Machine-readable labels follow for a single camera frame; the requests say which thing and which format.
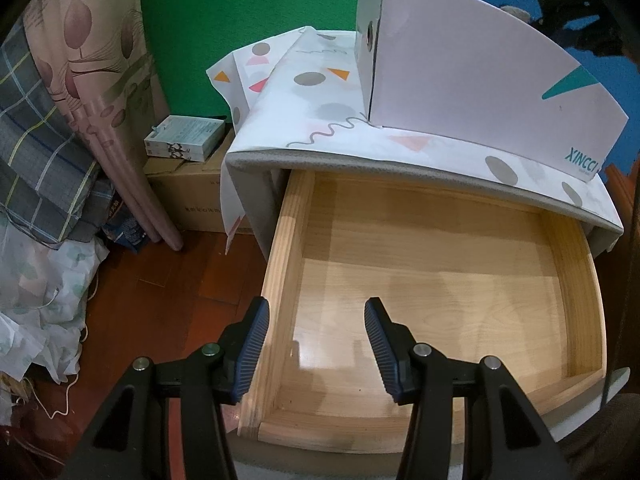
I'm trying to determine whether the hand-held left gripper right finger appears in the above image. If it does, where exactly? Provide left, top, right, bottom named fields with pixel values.
left=363, top=297, right=571, bottom=480

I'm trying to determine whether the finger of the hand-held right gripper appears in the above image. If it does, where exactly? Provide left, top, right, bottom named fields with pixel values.
left=530, top=9, right=568, bottom=28
left=569, top=34, right=633, bottom=63

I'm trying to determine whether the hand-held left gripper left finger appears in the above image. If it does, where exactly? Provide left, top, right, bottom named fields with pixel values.
left=65, top=296, right=271, bottom=480

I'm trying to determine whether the wooden drawer with grey front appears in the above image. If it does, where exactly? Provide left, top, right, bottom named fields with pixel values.
left=235, top=170, right=631, bottom=480

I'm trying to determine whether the white cardboard box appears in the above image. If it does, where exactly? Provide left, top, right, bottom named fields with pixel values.
left=354, top=0, right=630, bottom=183

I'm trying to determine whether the grey nightstand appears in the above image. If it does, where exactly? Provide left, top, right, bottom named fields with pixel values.
left=225, top=147, right=625, bottom=261

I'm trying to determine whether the orange-brown wooden chair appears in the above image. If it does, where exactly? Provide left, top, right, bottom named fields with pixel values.
left=600, top=157, right=640, bottom=241

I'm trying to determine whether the brown cardboard box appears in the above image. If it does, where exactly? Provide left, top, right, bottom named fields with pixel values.
left=145, top=130, right=251, bottom=235

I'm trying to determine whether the blue packet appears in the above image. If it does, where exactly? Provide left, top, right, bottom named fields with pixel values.
left=102, top=215, right=148, bottom=253

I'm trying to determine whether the small white and blue box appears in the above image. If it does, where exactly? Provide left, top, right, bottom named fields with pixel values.
left=144, top=115, right=227, bottom=162

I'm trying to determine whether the dark cloth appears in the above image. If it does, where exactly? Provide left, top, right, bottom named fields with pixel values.
left=547, top=392, right=640, bottom=480

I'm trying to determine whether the white patterned paper cover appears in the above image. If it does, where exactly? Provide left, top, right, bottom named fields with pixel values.
left=206, top=27, right=625, bottom=256

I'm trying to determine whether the grey plaid blanket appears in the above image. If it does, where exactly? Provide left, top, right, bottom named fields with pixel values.
left=0, top=35, right=116, bottom=246

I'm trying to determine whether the pink floral curtain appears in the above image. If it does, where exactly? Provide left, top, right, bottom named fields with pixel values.
left=22, top=0, right=183, bottom=251

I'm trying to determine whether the blue foam wall mat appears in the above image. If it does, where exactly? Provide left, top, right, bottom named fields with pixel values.
left=450, top=0, right=640, bottom=181

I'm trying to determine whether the green foam wall mat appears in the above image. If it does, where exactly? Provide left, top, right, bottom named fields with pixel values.
left=137, top=0, right=463, bottom=126

